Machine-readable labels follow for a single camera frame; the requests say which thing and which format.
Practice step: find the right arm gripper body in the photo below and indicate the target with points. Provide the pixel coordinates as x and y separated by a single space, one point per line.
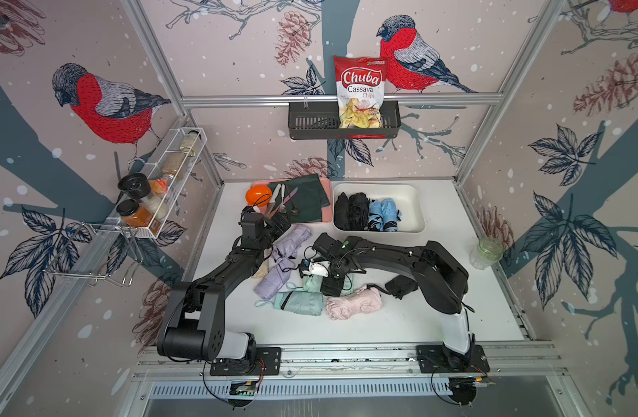
332 282

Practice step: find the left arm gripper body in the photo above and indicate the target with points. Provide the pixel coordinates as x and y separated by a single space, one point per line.
271 231

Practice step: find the blue patterned umbrella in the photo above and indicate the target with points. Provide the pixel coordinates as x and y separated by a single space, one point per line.
375 217

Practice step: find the light blue umbrella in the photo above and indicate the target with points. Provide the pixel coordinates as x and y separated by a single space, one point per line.
390 215

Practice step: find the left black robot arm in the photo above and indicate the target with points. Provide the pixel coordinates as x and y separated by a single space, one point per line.
193 327

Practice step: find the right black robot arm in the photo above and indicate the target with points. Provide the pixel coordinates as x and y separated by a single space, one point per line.
442 280

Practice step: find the lavender folded umbrella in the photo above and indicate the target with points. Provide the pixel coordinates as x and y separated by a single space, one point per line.
283 257

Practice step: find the beige striped folded umbrella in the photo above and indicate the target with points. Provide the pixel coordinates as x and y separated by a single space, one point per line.
263 270

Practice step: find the mint green folded umbrella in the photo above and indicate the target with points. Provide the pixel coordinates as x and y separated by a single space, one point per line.
312 284

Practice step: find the pink folded umbrella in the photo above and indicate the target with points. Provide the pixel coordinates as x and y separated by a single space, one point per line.
363 301

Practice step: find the black sleeved umbrella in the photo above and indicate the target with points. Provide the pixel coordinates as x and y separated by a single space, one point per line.
398 287

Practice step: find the cream storage box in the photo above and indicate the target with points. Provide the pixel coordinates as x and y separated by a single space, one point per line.
406 198

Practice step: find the iridescent ornate butter knife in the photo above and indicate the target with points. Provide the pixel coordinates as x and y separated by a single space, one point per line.
286 204

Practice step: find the dark green cloth napkin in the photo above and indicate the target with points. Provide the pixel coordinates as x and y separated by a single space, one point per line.
311 198

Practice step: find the pink plastic tray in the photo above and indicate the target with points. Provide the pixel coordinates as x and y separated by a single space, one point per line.
326 212

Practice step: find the orange spice jar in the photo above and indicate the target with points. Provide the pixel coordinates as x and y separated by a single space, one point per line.
134 214

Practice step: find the black lidded spice jar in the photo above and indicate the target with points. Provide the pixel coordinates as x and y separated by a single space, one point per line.
136 186

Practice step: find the green lidded glass jar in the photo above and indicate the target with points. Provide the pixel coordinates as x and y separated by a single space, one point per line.
487 252

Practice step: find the Chuba cassava chips bag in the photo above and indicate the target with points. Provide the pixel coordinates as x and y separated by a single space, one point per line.
360 91

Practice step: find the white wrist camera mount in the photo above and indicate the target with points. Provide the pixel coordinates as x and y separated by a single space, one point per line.
312 268

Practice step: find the white handled knife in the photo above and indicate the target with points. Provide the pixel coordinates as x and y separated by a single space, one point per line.
272 203

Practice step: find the white handled silver spoon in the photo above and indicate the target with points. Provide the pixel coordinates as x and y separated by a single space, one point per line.
281 206

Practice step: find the mint green strapped umbrella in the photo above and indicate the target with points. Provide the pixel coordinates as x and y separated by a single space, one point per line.
296 302

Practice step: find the white wire spice rack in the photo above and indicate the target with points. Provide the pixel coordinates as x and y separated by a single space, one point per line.
168 176

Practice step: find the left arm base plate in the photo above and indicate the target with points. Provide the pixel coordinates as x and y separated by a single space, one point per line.
261 361

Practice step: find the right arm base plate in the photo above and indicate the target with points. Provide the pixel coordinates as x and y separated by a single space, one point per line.
436 358

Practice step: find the wire hook rack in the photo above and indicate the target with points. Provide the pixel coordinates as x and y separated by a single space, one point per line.
99 252

